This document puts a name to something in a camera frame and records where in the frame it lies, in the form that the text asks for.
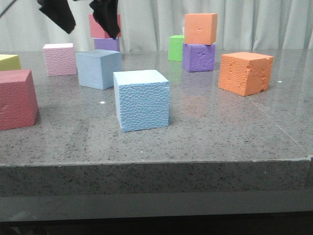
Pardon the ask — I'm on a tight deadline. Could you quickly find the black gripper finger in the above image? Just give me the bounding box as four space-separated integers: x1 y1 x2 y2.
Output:
37 0 76 34
89 0 120 39

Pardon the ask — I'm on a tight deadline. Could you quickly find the smooth light blue foam cube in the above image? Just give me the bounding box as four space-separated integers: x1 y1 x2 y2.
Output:
76 49 122 90

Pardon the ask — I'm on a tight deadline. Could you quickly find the textured light blue foam cube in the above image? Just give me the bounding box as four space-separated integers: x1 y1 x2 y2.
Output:
113 70 170 132

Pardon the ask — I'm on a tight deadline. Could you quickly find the small red foam cube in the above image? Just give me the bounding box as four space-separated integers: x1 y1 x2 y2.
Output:
89 14 112 39

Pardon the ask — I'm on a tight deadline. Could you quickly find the purple foam cube under red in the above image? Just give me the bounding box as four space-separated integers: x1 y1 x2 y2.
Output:
93 37 120 51

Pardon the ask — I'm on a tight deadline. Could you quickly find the pink foam cube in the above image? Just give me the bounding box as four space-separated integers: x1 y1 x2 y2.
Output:
43 43 77 76

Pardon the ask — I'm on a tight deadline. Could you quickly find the yellow foam cube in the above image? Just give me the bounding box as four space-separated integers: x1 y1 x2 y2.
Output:
0 54 22 71

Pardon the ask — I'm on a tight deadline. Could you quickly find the green foam cube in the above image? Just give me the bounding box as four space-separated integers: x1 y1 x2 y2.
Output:
168 35 184 61

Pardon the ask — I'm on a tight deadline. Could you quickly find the orange foam cube on purple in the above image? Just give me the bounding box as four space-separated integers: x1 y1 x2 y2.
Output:
184 13 218 45

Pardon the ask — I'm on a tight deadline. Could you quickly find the large red foam cube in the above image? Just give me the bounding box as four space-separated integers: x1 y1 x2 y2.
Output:
0 69 39 130

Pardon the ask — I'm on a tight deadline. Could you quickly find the purple foam cube under orange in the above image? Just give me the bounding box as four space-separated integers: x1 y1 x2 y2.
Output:
182 43 216 72

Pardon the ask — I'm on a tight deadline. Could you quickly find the grey-green curtain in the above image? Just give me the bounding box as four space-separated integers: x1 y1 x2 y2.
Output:
0 0 313 52

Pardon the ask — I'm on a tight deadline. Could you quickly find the large damaged orange foam cube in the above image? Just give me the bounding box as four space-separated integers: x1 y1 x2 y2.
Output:
218 52 274 96

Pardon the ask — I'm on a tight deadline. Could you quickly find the black cable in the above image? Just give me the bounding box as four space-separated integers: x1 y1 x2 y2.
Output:
0 0 18 18

